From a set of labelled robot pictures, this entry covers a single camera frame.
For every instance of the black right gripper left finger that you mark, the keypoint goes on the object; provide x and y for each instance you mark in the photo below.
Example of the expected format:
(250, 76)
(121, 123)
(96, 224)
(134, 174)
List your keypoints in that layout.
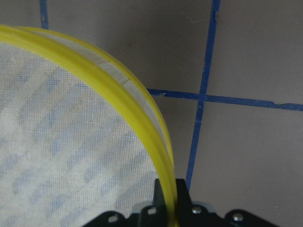
(158, 197)

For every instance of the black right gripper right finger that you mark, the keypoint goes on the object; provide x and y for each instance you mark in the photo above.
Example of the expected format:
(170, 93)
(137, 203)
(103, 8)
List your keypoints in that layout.
(184, 203)

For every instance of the yellow steamer basket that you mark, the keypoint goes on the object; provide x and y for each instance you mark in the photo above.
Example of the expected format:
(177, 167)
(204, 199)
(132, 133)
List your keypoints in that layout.
(79, 133)

